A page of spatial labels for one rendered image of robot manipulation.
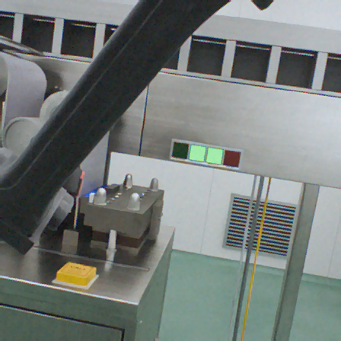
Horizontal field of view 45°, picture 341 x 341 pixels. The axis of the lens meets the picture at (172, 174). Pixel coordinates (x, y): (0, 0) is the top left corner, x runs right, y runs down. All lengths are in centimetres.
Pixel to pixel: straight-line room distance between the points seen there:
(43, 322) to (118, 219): 32
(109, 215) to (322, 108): 79
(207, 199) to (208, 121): 244
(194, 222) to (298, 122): 256
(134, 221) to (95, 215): 11
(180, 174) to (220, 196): 42
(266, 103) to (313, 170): 28
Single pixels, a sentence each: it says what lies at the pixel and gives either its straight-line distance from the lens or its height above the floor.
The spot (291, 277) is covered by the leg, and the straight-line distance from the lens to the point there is 173.
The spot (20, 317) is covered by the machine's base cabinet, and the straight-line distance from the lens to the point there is 106.
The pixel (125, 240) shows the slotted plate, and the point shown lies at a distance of 121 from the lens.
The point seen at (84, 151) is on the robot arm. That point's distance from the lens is 37.
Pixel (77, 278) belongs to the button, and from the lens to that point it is 97.
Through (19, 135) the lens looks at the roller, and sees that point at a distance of 125.
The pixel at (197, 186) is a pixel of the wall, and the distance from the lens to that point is 382.
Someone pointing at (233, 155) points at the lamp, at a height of 120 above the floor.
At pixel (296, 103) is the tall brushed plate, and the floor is 140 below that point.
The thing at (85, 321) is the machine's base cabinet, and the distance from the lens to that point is 102.
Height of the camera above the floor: 130
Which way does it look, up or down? 8 degrees down
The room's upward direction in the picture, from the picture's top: 8 degrees clockwise
